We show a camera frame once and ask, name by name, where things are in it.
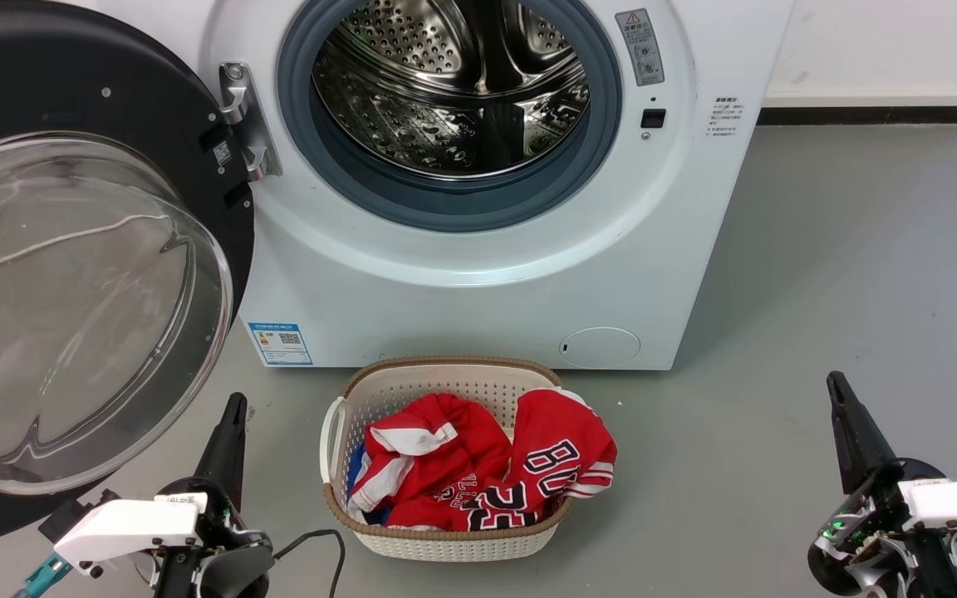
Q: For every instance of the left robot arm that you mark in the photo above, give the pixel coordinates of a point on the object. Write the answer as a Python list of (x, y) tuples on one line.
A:
[(238, 573)]

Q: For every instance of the blue garment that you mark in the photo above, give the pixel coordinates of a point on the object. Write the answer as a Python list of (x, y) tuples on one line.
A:
[(354, 477)]

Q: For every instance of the small printed text label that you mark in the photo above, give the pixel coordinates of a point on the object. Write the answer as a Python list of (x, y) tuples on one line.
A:
[(723, 116)]

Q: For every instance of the red jersey with black letters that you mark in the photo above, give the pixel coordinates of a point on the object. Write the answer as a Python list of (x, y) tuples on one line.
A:
[(557, 423)]

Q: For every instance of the perforated steel drum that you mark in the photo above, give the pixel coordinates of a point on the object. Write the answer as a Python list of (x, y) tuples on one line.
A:
[(412, 124)]

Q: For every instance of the red garment with white trim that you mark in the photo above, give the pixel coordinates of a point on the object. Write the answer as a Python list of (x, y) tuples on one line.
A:
[(445, 465)]

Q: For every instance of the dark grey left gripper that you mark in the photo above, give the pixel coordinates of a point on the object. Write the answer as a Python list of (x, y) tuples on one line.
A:
[(217, 515)]

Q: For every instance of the black door latch slot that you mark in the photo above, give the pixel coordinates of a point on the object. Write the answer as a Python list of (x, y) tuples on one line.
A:
[(653, 118)]

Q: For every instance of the grey rubber door gasket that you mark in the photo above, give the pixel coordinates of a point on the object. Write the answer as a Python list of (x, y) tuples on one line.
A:
[(445, 208)]

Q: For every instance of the blue energy label sticker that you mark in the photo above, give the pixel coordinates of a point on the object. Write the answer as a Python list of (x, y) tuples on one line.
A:
[(279, 345)]

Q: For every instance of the metal door hinge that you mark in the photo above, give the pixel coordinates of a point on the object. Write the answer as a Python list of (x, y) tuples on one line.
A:
[(250, 116)]

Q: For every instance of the grey warning sticker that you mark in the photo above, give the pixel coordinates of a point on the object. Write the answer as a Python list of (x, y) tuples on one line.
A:
[(640, 46)]

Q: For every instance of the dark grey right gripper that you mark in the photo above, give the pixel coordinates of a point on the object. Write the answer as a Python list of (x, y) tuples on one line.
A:
[(865, 515)]

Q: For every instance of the white washing machine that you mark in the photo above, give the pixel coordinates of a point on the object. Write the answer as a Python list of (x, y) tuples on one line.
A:
[(478, 316)]

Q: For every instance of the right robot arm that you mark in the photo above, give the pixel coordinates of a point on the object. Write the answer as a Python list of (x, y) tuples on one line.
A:
[(931, 565)]

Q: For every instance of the black round glass washer door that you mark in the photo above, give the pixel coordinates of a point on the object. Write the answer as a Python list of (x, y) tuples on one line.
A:
[(113, 100)]

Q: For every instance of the cream woven laundry basket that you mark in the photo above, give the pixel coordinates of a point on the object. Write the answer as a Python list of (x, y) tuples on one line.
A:
[(437, 544)]

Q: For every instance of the round white filter cover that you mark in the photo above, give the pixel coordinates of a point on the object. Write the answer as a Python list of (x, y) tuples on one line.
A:
[(601, 347)]

